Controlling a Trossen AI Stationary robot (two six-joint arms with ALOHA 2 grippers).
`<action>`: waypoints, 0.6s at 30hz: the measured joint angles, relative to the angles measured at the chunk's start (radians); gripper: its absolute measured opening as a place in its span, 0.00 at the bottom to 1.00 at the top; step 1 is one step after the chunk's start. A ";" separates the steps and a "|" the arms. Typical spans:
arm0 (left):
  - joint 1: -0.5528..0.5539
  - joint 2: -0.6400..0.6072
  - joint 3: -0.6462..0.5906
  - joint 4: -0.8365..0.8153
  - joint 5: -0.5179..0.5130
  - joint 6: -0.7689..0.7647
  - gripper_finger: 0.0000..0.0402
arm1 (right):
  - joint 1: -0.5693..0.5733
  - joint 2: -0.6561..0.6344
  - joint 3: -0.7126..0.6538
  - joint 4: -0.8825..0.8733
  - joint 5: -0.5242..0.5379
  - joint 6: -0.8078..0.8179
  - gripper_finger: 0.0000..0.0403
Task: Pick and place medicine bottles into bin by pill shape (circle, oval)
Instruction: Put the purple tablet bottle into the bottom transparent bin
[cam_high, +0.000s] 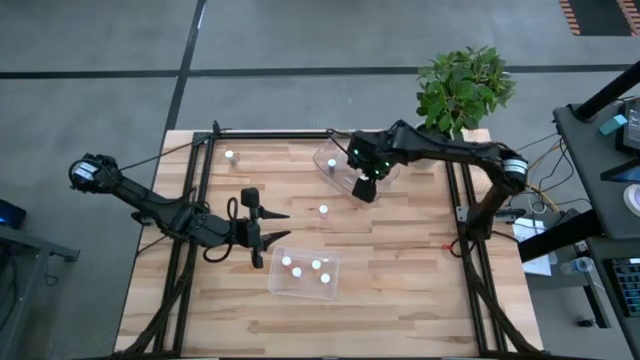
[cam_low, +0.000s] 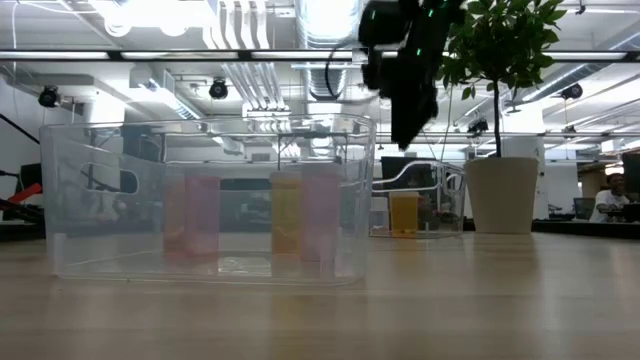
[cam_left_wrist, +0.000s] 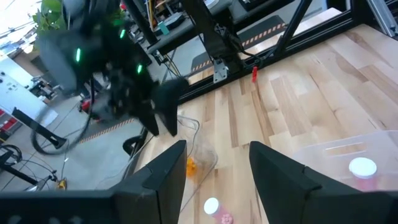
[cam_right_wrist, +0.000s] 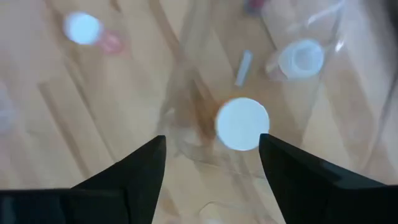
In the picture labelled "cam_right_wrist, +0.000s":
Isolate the large orange bottle white cap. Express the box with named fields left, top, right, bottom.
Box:
left=198, top=93, right=271, bottom=152

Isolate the small white label strip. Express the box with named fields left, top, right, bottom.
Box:
left=234, top=49, right=254, bottom=87

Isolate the clear plastic bin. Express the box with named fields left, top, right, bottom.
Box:
left=157, top=0, right=398, bottom=224

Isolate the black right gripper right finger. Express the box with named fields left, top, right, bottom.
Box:
left=258, top=133, right=398, bottom=224

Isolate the clear bottle translucent cap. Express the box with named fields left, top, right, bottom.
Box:
left=267, top=38, right=326, bottom=81

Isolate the pink bottle white cap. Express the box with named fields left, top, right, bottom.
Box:
left=63, top=11, right=125, bottom=56

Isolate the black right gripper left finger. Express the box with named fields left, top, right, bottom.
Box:
left=0, top=134, right=167, bottom=224

